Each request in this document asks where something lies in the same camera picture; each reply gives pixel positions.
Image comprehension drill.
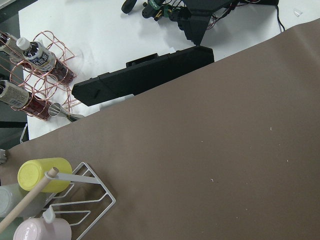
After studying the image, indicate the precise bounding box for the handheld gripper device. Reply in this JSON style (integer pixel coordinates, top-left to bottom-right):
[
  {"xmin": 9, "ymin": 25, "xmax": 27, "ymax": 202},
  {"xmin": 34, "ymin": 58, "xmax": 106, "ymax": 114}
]
[{"xmin": 121, "ymin": 0, "xmax": 186, "ymax": 22}]

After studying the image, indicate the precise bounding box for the copper wire bottle rack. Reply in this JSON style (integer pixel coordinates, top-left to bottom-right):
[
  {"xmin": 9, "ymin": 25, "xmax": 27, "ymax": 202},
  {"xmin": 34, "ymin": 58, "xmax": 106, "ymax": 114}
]
[{"xmin": 0, "ymin": 30, "xmax": 80, "ymax": 121}]

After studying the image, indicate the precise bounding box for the labelled bottle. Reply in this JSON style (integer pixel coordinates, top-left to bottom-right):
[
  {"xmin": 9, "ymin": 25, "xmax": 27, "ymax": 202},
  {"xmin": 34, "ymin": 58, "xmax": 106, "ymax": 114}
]
[
  {"xmin": 16, "ymin": 37, "xmax": 74, "ymax": 85},
  {"xmin": 0, "ymin": 80, "xmax": 51, "ymax": 121}
]

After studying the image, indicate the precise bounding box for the grey plastic cup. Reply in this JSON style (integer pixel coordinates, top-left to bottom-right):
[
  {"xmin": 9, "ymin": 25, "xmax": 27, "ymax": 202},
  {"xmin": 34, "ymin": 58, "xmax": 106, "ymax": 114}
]
[{"xmin": 0, "ymin": 183, "xmax": 49, "ymax": 218}]

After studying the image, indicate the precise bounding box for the black device on desk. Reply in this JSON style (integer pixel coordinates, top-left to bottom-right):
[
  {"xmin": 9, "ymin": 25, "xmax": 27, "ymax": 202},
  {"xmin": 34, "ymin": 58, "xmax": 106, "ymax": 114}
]
[{"xmin": 71, "ymin": 45, "xmax": 215, "ymax": 106}]

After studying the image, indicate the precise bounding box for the yellow plastic cup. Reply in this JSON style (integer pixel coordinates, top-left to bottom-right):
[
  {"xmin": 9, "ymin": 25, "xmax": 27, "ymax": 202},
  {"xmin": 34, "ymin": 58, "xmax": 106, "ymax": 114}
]
[{"xmin": 17, "ymin": 157, "xmax": 73, "ymax": 193}]

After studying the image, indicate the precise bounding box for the lower labelled bottle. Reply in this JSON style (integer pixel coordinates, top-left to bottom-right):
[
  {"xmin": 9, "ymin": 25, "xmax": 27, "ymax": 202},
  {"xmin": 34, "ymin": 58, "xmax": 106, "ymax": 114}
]
[{"xmin": 0, "ymin": 80, "xmax": 51, "ymax": 121}]

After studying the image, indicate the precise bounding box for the white wire cup rack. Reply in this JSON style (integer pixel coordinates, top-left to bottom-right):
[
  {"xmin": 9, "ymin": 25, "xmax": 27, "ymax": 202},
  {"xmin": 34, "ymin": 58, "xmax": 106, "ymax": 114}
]
[{"xmin": 0, "ymin": 161, "xmax": 117, "ymax": 240}]

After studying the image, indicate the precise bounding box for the black stand on desk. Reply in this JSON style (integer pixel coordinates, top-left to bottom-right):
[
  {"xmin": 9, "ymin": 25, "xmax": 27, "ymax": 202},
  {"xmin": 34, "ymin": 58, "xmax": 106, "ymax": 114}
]
[{"xmin": 169, "ymin": 0, "xmax": 279, "ymax": 46}]

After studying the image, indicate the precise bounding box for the upper labelled bottle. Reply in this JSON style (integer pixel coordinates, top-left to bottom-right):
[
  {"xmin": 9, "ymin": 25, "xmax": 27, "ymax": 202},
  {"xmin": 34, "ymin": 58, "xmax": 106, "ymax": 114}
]
[{"xmin": 16, "ymin": 37, "xmax": 74, "ymax": 85}]

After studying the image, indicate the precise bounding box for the pink plastic cup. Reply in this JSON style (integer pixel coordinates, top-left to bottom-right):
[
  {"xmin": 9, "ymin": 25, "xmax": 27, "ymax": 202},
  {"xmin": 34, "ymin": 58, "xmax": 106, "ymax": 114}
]
[{"xmin": 13, "ymin": 218, "xmax": 72, "ymax": 240}]

